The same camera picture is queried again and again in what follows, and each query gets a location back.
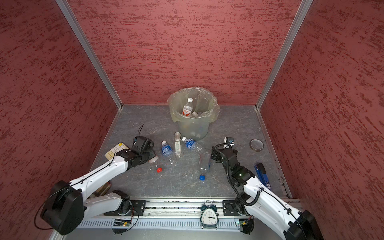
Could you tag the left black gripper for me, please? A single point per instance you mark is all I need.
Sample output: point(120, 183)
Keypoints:
point(152, 154)

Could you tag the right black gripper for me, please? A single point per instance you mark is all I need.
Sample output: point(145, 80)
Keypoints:
point(214, 150)

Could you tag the red label cola bottle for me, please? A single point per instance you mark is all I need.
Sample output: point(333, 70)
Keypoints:
point(156, 164)

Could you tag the yellow label white bottle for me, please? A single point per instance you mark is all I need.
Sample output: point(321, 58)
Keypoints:
point(195, 114)

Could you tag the red white label water bottle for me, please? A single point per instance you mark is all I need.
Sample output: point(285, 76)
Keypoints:
point(188, 107)

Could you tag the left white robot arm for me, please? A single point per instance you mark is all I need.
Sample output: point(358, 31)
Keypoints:
point(69, 203)

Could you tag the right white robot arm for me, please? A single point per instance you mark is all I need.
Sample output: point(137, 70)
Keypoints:
point(258, 201)

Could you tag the translucent green bin liner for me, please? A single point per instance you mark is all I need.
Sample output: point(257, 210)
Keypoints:
point(204, 102)

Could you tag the clear bottle blue cap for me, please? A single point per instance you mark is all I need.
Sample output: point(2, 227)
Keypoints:
point(204, 164)

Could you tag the blue label bottle upper left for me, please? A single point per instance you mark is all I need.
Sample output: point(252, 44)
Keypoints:
point(167, 151)

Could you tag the tape roll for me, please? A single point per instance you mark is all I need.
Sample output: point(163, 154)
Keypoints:
point(256, 145)

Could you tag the beige calculator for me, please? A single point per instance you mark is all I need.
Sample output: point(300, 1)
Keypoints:
point(119, 147)

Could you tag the green label square bottle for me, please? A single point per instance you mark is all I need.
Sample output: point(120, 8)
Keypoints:
point(178, 144)

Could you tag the blue box cutter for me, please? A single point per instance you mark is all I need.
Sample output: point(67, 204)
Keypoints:
point(262, 175)

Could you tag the Pocari blue label bottle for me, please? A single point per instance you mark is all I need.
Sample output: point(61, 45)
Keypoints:
point(192, 145)

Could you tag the striped brown cylinder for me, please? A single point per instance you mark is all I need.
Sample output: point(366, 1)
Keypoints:
point(101, 191)

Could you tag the green alarm clock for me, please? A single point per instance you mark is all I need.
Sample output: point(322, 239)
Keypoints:
point(209, 218)

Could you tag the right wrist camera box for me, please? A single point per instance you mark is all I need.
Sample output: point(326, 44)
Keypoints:
point(229, 140)

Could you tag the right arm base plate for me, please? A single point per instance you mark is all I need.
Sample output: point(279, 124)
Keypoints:
point(233, 208)

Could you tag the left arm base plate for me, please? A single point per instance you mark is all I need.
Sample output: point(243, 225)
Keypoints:
point(137, 205)

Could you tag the aluminium front rail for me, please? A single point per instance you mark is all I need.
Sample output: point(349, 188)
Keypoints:
point(173, 208)

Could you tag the right circuit board with cables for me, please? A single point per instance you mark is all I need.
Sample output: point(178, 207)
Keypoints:
point(247, 226)

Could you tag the circuit board with cables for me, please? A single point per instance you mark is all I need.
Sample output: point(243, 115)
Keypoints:
point(247, 226)
point(121, 226)

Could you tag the left circuit board with cables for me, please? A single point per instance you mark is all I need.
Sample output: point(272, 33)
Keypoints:
point(121, 226)

